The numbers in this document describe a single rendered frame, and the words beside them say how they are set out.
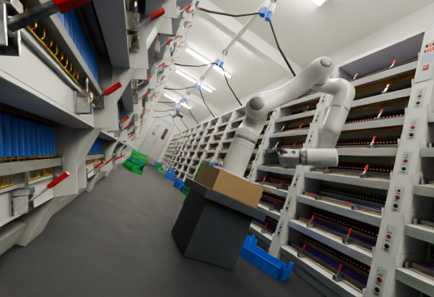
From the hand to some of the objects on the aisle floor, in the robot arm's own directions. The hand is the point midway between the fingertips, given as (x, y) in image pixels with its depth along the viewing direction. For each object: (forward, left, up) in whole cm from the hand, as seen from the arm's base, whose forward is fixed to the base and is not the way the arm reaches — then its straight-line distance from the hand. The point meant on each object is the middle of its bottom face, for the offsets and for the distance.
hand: (268, 156), depth 112 cm
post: (+70, -21, -55) cm, 91 cm away
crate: (+25, +16, -56) cm, 64 cm away
